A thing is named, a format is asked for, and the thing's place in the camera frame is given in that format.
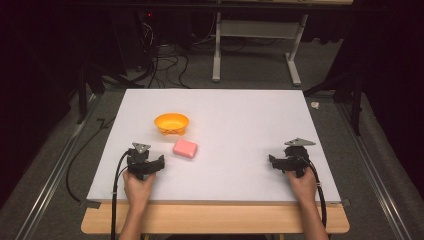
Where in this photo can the pink soap bar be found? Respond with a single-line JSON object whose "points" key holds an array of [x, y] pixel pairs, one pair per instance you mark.
{"points": [[185, 148]]}

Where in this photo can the grey tape piece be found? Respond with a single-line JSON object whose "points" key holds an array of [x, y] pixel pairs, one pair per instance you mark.
{"points": [[345, 202]]}

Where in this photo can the small white scrap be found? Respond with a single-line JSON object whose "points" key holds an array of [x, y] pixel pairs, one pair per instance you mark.
{"points": [[315, 105]]}

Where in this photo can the person's right hand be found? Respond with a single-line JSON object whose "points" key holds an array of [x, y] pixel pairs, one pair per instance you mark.
{"points": [[304, 187]]}

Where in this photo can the black metal stand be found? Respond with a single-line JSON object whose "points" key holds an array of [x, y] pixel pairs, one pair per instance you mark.
{"points": [[82, 96], [356, 100]]}

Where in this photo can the orange plastic bowl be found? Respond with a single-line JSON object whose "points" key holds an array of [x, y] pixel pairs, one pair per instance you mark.
{"points": [[171, 122]]}

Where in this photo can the white metal desk frame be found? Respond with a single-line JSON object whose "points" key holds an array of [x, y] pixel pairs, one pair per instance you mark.
{"points": [[256, 29]]}

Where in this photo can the metal floor rail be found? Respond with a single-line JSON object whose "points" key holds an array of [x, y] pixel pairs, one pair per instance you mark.
{"points": [[373, 173], [56, 170]]}

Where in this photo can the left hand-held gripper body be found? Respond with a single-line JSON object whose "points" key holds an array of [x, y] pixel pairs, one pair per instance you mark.
{"points": [[137, 162]]}

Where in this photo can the person's left hand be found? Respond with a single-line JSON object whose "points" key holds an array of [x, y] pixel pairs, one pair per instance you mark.
{"points": [[138, 188]]}

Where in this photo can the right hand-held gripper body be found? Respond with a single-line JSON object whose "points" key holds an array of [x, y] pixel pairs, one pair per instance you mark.
{"points": [[296, 156]]}

